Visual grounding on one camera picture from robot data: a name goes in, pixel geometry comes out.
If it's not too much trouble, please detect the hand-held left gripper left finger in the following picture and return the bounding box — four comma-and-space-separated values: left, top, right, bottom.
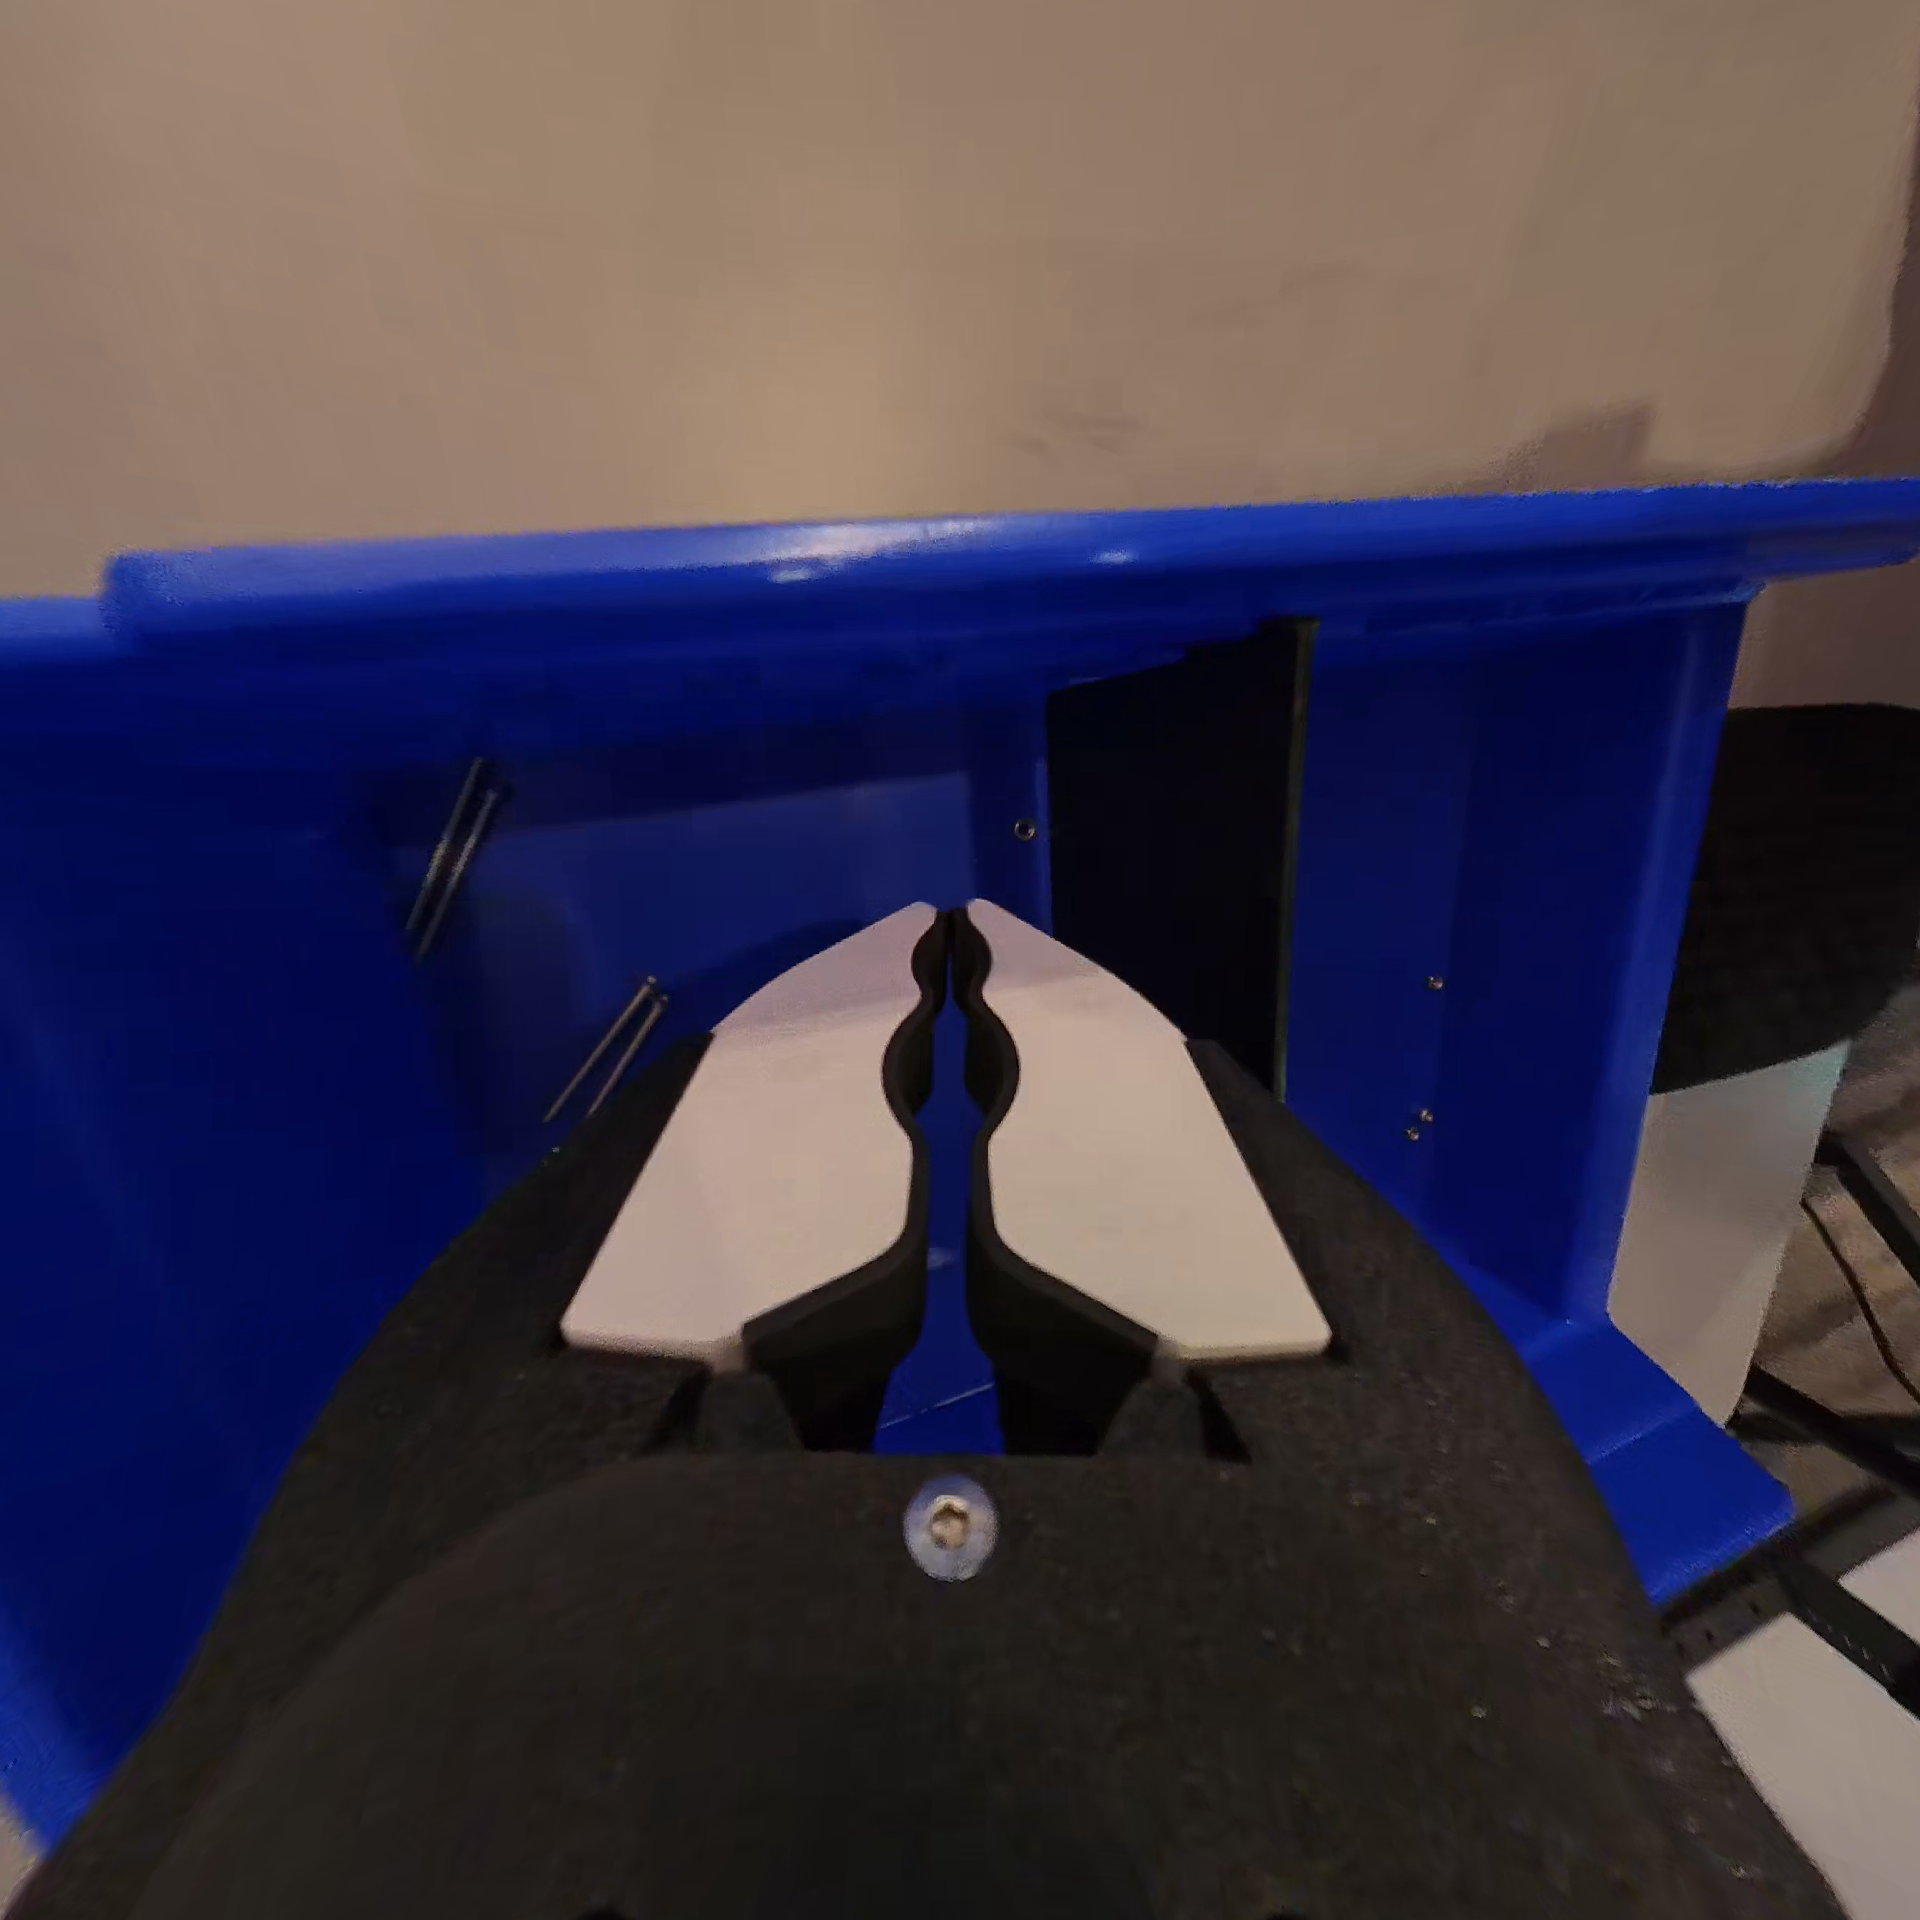
557, 902, 944, 1454

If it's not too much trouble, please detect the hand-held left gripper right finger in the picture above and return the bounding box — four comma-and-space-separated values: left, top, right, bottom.
951, 897, 1336, 1454

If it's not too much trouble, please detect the blue divided parts bin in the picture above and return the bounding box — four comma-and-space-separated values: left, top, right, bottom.
0, 478, 1920, 1863

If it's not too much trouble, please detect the dark bin divider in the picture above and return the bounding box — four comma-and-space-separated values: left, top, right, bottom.
1044, 617, 1322, 1104

